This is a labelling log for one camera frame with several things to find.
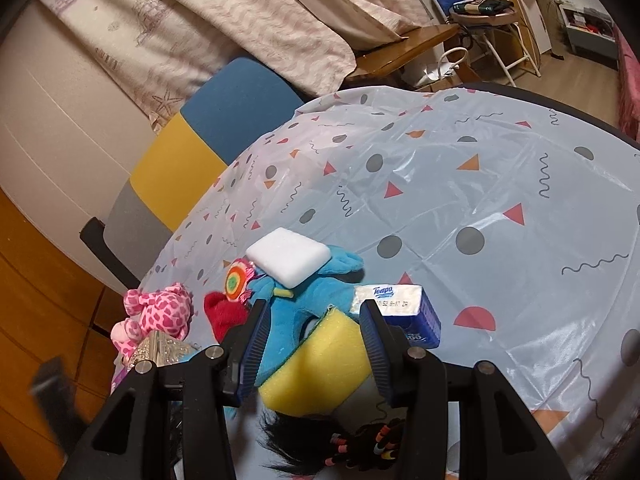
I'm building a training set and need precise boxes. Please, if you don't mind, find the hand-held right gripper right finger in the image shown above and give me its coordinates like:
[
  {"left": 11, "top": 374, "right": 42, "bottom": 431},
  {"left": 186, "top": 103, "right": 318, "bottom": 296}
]
[{"left": 359, "top": 299, "right": 566, "bottom": 480}]

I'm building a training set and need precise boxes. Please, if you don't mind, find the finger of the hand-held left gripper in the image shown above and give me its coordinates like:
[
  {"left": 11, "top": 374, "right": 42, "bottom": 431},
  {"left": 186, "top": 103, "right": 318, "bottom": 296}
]
[{"left": 29, "top": 357, "right": 86, "bottom": 461}]

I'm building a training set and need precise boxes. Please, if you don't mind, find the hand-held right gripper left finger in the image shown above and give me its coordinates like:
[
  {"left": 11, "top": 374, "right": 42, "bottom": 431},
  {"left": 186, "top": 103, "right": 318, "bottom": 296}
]
[{"left": 57, "top": 299, "right": 273, "bottom": 480}]

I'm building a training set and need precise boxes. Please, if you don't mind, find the blue plush toy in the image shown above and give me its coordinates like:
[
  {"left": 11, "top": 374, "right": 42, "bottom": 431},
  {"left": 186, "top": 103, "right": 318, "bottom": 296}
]
[{"left": 224, "top": 245, "right": 366, "bottom": 420}]

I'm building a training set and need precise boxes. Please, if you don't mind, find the yellow sponge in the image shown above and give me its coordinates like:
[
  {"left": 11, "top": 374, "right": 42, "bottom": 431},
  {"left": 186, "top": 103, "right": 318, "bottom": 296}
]
[{"left": 256, "top": 308, "right": 386, "bottom": 423}]

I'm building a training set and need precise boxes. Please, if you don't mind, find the glittery gold basket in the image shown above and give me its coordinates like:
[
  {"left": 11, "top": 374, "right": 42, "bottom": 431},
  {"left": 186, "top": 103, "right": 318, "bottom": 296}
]
[{"left": 120, "top": 331, "right": 196, "bottom": 376}]

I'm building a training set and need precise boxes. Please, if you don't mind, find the white sponge block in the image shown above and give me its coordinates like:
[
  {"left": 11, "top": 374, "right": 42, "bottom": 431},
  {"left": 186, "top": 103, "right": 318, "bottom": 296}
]
[{"left": 246, "top": 227, "right": 332, "bottom": 290}]

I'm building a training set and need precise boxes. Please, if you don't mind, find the red plush toy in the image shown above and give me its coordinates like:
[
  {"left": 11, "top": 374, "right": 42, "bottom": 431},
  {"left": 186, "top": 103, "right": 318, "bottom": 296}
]
[{"left": 203, "top": 291, "right": 251, "bottom": 341}]

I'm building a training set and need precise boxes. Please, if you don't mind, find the blue white tissue pack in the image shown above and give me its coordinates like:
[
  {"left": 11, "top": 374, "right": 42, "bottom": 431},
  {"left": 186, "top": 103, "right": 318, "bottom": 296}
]
[{"left": 350, "top": 284, "right": 442, "bottom": 348}]

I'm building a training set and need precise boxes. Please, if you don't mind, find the rainbow felt lollipop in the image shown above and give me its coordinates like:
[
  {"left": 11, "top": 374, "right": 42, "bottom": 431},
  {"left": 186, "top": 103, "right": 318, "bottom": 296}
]
[{"left": 221, "top": 258, "right": 258, "bottom": 306}]

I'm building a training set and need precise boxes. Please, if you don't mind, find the black wig with coloured beads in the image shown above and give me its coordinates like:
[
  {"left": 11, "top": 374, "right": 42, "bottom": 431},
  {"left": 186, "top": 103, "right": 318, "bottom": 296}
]
[{"left": 257, "top": 407, "right": 408, "bottom": 476}]

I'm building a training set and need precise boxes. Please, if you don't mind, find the pink spotted plush toy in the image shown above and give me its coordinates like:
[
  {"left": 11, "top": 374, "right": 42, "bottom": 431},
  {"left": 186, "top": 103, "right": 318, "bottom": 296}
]
[{"left": 110, "top": 282, "right": 193, "bottom": 356}]

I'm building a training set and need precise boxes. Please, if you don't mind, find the patterned plastic tablecloth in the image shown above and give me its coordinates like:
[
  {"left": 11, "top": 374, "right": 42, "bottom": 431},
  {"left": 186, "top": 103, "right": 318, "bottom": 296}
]
[{"left": 107, "top": 87, "right": 640, "bottom": 480}]

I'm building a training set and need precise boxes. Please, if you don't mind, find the blue yellow grey fabric chair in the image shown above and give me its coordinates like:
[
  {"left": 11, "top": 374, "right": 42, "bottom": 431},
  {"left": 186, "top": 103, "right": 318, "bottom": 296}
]
[{"left": 80, "top": 57, "right": 311, "bottom": 291}]

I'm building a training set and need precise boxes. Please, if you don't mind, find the white bed base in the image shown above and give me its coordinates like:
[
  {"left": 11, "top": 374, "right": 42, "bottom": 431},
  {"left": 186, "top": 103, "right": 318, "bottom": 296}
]
[{"left": 0, "top": 0, "right": 241, "bottom": 291}]

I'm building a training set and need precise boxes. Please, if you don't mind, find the wooden side table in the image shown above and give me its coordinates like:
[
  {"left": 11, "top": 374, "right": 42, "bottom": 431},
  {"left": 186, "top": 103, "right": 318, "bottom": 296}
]
[{"left": 345, "top": 22, "right": 461, "bottom": 86}]

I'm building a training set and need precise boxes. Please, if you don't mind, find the ship print beige quilt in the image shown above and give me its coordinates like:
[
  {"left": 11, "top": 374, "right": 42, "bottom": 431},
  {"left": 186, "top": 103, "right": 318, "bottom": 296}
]
[{"left": 37, "top": 0, "right": 451, "bottom": 136}]

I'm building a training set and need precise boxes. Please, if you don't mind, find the white folding chair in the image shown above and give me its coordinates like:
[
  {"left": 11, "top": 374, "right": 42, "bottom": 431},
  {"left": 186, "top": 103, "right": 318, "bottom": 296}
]
[{"left": 447, "top": 5, "right": 543, "bottom": 86}]

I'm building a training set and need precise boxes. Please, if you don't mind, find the black device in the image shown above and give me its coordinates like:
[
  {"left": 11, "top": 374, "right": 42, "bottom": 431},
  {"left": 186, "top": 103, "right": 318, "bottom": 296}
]
[{"left": 450, "top": 0, "right": 516, "bottom": 17}]

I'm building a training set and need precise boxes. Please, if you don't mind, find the pink blanket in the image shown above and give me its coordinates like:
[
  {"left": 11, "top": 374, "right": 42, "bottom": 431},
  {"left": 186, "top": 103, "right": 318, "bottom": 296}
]
[{"left": 612, "top": 25, "right": 640, "bottom": 141}]

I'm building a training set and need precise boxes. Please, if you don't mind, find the white shelf unit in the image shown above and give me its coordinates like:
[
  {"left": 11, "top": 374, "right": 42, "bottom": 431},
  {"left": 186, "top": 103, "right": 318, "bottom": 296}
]
[{"left": 560, "top": 2, "right": 618, "bottom": 56}]

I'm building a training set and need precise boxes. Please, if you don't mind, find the white cable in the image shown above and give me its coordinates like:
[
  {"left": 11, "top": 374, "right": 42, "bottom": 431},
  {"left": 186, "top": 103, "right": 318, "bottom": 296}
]
[{"left": 436, "top": 47, "right": 469, "bottom": 77}]

